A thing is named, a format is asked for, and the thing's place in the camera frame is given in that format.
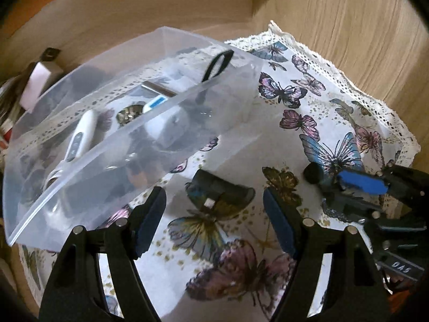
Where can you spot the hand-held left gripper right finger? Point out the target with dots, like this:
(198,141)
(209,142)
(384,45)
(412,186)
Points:
(278,223)

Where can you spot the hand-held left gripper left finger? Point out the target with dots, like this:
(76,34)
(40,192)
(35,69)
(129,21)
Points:
(150,223)

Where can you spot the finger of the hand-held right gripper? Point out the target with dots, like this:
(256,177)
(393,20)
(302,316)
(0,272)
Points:
(360,181)
(352,206)

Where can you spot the small black cylinder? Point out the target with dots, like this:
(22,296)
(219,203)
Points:
(313,172)

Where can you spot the clear plastic storage box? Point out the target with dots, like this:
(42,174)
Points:
(100,177)

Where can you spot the white charger with blue label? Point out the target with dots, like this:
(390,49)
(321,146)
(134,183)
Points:
(167,120)

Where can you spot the metal flower brooch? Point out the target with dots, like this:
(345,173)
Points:
(129,113)

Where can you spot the white digital thermometer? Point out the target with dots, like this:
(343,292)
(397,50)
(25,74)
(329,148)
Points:
(80,134)

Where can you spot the silver metal bar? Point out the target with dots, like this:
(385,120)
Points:
(157,89)

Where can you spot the butterfly print tablecloth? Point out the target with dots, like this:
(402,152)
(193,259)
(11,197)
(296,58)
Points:
(301,134)

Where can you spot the small white box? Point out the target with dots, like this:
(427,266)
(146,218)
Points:
(38,84)

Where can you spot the stack of books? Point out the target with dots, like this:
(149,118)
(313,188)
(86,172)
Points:
(6,107)

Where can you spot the small dark box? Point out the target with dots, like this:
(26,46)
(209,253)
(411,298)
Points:
(51,53)

